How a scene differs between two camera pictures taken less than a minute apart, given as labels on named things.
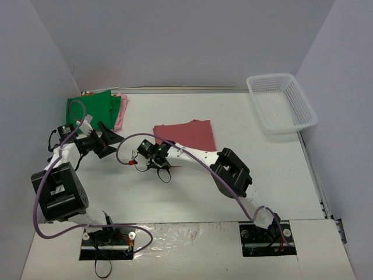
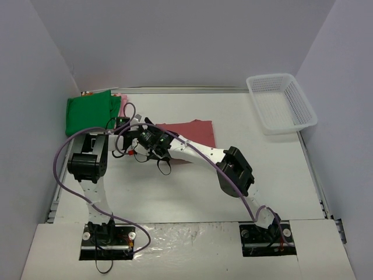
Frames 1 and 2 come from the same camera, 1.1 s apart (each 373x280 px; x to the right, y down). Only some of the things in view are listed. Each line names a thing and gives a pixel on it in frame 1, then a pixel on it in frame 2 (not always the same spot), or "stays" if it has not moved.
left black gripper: (98, 142) to (141, 124)
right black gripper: (157, 161) to (144, 140)
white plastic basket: (280, 104) stays
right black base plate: (256, 241) stays
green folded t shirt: (92, 108) stays
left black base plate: (111, 243) stays
